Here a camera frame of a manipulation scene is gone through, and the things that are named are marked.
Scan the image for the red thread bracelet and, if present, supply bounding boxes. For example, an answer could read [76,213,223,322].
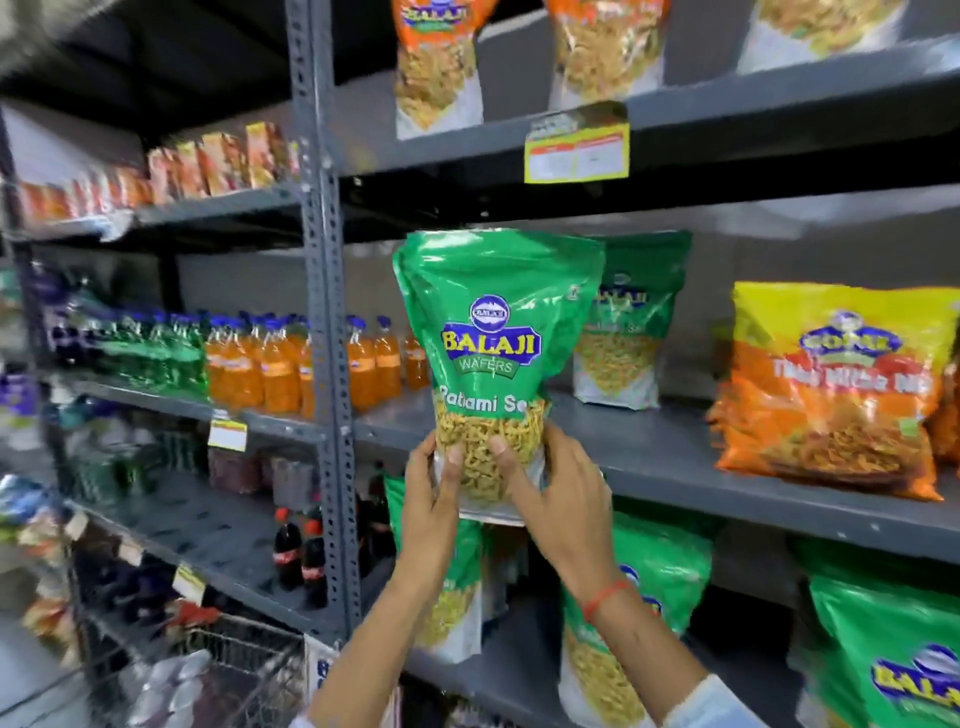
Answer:
[581,578,636,624]

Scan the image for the white shelf label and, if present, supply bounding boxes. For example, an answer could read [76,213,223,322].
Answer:
[303,635,403,728]

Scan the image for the small cola bottle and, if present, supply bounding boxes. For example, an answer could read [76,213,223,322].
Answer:
[273,507,305,593]
[301,517,330,610]

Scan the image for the white sleeve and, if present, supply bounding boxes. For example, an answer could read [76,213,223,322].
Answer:
[658,673,774,728]

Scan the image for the orange yellow snack packet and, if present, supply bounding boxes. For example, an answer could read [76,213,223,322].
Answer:
[706,281,960,503]
[930,358,960,470]

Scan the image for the grey metal shelf rack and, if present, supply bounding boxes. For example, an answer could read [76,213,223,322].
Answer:
[0,97,331,639]
[283,0,960,728]

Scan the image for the orange clear-window snack packet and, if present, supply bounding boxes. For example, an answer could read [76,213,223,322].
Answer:
[736,0,910,75]
[390,0,501,142]
[543,0,673,113]

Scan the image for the wire shopping basket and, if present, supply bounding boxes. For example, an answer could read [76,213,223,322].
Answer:
[71,606,306,728]

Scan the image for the person's right forearm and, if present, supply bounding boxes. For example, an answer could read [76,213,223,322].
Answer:
[588,588,712,723]

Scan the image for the person's right hand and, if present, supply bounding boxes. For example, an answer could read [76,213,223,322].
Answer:
[487,422,625,606]

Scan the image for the row of small orange packets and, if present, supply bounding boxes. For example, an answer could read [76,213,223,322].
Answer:
[18,121,301,224]

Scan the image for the row of orange soda bottles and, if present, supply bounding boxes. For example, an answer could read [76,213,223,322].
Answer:
[204,313,430,420]

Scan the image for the person's left forearm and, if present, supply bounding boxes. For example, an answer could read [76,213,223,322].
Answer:
[306,576,438,728]

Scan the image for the yellow shelf price label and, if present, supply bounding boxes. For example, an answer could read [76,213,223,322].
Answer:
[523,101,632,186]

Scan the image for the green snack packet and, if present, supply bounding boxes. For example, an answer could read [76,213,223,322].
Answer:
[793,538,960,728]
[384,475,486,666]
[392,228,607,527]
[573,231,693,412]
[557,513,714,728]

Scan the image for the person's left hand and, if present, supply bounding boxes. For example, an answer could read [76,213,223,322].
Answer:
[393,432,468,595]

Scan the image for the row of green soda bottles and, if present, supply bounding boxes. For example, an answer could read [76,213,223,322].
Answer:
[93,311,211,399]

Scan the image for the row of dark soda bottles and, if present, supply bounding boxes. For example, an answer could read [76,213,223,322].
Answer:
[30,262,102,370]

